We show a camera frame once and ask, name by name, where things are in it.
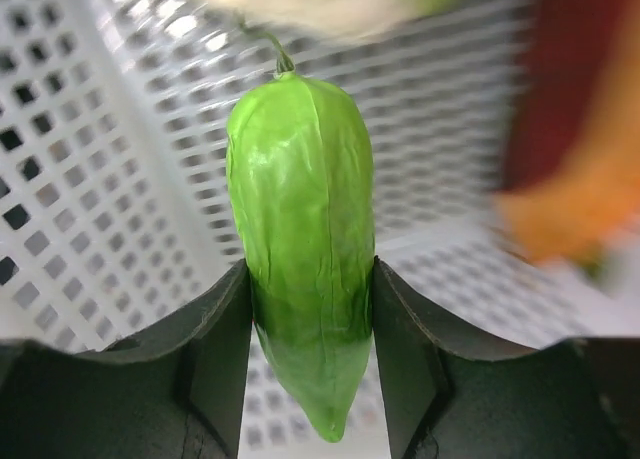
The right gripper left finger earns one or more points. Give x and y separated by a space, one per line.
172 390

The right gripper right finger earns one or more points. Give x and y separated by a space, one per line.
453 390

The light green cucumber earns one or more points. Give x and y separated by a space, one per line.
300 176

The orange pumpkin slice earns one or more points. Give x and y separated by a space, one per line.
571 165

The white plastic basket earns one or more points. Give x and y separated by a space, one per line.
114 212

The white cauliflower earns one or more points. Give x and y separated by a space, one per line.
351 21

